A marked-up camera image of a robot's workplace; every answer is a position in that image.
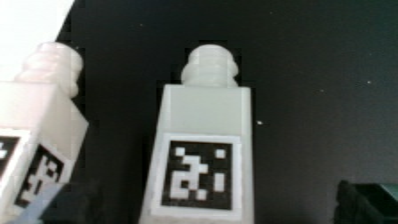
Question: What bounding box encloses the white square tabletop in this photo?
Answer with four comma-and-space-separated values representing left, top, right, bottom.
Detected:
0, 0, 75, 81

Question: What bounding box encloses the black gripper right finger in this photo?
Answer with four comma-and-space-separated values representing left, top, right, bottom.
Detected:
334, 181, 398, 224

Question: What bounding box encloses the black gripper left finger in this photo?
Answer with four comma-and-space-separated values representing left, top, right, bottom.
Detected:
16, 180, 107, 224

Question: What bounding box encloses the white table leg with tag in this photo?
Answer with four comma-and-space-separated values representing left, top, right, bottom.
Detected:
139, 45, 254, 224
0, 42, 89, 220

